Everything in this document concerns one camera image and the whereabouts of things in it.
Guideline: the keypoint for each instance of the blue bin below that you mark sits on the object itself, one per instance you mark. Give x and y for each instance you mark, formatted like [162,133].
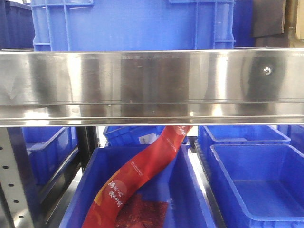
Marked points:
[47,148]
[259,186]
[176,184]

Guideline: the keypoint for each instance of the steel rail screw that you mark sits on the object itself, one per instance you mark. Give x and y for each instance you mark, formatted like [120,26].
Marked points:
[267,70]

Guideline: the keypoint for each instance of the perforated metal shelf upright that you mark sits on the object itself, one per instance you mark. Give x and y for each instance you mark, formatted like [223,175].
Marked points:
[17,180]

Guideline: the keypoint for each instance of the blue bin right rear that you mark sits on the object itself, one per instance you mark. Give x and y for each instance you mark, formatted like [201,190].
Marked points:
[239,134]

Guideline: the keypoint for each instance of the stainless steel shelf rail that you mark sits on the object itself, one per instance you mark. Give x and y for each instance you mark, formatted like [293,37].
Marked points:
[190,87]

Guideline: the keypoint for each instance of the red snack package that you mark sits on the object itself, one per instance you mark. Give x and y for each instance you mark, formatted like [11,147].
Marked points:
[132,175]

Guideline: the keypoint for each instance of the large blue plastic crate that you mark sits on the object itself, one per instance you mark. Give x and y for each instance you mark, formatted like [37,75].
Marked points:
[131,25]

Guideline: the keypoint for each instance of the blue bin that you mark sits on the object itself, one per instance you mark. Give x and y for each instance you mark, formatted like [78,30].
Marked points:
[239,134]
[132,135]

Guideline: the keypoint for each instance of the blue bin centre rear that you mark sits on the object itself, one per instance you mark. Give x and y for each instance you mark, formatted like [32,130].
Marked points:
[132,135]

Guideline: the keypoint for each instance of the large worn cardboard box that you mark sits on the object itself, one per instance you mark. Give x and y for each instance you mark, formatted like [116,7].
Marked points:
[294,23]

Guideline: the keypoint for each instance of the blue bin left below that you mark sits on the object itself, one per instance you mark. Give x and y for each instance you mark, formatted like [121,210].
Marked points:
[47,148]

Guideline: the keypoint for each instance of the blue bin right below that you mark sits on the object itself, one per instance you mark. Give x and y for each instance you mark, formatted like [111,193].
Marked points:
[259,186]

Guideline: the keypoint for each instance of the blue bin centre below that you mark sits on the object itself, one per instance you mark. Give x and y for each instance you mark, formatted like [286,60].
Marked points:
[176,184]

